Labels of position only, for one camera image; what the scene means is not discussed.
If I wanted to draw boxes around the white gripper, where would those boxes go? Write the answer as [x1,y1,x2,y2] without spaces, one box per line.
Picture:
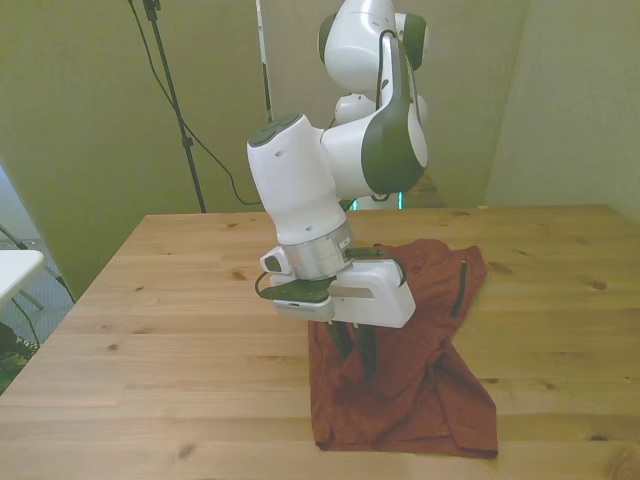
[327,259,417,378]

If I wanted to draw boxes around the rust red shorts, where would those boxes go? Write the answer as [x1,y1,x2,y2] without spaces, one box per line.
[306,238,501,461]

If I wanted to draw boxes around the white vertical panel edge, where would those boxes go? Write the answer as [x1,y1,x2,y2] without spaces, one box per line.
[255,0,275,124]

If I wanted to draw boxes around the black tripod stand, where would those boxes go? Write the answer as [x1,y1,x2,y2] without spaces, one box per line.
[141,0,208,214]

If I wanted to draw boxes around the thin black tripod legs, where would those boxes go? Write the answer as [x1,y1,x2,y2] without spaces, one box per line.
[0,218,77,304]

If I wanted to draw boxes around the green leafy plant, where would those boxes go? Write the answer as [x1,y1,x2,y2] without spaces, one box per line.
[0,319,40,394]

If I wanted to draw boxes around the white side table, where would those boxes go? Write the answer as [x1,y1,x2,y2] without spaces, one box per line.
[0,249,46,307]

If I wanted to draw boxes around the wrist camera box with mount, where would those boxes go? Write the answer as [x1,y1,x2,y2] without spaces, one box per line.
[254,248,337,322]

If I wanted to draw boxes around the long black hanging cable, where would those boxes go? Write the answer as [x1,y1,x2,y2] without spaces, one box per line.
[127,0,264,207]

